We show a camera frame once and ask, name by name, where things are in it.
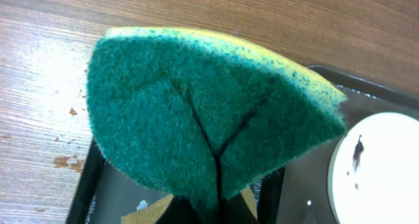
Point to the white plate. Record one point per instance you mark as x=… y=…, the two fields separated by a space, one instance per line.
x=373 y=172

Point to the black water tray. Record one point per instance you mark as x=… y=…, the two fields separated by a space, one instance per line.
x=105 y=195

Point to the dark grey serving tray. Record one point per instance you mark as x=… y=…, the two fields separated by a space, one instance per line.
x=303 y=197

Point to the green yellow sponge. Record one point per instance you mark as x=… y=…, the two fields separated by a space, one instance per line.
x=201 y=114

